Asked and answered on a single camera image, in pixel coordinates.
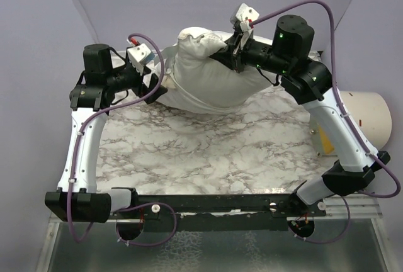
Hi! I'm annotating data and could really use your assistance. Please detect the aluminium rail frame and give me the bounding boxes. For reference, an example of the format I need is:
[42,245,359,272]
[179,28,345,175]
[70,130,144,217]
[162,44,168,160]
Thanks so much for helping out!
[48,50,384,222]

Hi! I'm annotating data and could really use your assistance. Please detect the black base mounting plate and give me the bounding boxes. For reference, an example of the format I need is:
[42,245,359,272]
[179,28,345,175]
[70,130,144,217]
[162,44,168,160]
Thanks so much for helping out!
[111,194,326,232]

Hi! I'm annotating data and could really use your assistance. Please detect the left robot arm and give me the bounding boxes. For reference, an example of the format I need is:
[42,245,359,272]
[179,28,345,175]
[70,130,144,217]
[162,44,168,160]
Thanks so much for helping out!
[45,43,167,223]

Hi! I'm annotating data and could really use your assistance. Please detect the grey pillowcase with cream trim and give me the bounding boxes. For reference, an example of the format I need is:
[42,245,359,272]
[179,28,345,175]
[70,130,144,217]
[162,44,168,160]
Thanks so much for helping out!
[157,45,254,115]

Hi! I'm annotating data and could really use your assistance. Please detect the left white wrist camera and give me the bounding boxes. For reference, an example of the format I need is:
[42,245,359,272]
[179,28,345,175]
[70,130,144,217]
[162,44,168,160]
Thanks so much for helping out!
[127,37,155,75]

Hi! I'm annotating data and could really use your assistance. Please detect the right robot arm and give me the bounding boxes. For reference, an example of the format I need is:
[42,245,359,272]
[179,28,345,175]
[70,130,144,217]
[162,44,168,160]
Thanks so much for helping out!
[211,15,390,216]

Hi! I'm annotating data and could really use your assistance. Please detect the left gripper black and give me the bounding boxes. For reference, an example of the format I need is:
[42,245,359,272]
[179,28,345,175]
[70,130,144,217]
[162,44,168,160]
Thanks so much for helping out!
[106,59,167,103]

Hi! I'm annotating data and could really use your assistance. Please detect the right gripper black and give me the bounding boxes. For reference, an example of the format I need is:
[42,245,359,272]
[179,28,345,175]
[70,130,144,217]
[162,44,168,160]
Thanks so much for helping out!
[210,29,292,76]

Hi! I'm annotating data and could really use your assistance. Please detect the white cylindrical bin orange base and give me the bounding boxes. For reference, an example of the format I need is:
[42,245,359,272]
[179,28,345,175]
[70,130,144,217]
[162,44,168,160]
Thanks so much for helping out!
[309,91,392,156]

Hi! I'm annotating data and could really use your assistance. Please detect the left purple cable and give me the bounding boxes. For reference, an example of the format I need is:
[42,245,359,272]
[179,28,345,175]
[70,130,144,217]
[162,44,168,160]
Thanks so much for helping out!
[66,33,178,247]

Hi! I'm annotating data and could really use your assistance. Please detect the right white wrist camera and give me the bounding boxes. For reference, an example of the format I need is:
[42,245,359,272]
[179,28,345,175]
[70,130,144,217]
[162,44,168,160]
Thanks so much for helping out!
[228,3,261,52]

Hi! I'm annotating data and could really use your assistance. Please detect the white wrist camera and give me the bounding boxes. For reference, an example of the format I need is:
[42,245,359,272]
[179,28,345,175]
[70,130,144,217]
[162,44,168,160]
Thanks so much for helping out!
[127,37,155,75]
[228,3,261,52]

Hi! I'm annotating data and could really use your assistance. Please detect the white pillow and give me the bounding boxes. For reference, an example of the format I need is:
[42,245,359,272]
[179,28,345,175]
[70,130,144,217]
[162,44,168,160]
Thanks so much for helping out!
[161,27,276,114]

